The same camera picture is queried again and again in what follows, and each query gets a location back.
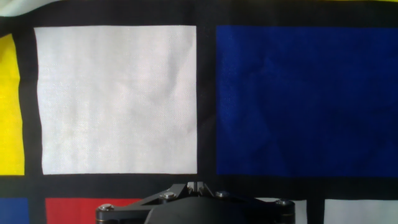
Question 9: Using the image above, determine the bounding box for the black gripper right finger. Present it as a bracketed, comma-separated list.
[195, 182, 296, 224]

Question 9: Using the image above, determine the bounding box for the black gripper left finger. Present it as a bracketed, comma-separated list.
[95, 182, 197, 224]

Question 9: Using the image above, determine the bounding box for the colour block tablecloth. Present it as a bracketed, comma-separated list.
[0, 0, 398, 224]

